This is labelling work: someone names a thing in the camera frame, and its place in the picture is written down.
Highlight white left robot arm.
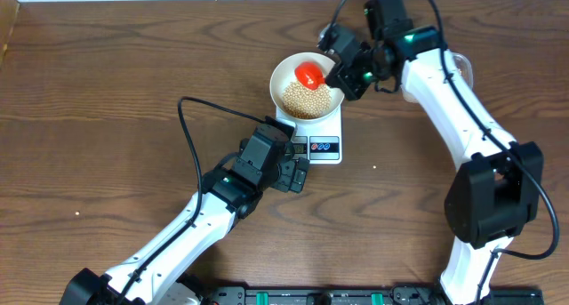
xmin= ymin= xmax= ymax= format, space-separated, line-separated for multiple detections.
xmin=60 ymin=153 xmax=309 ymax=304

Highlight white digital kitchen scale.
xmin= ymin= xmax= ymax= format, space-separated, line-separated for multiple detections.
xmin=276 ymin=108 xmax=343 ymax=165

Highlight red plastic measuring scoop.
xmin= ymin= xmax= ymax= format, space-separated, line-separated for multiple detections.
xmin=294 ymin=61 xmax=325 ymax=91

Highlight cream ceramic bowl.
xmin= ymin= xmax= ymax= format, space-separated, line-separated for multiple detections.
xmin=269 ymin=52 xmax=344 ymax=120

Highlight soybeans in bowl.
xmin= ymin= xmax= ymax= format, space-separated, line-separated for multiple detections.
xmin=282 ymin=82 xmax=332 ymax=119

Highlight clear plastic container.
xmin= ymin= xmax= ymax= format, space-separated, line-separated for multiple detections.
xmin=401 ymin=52 xmax=474 ymax=103

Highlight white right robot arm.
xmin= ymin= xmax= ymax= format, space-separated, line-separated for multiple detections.
xmin=318 ymin=0 xmax=543 ymax=304

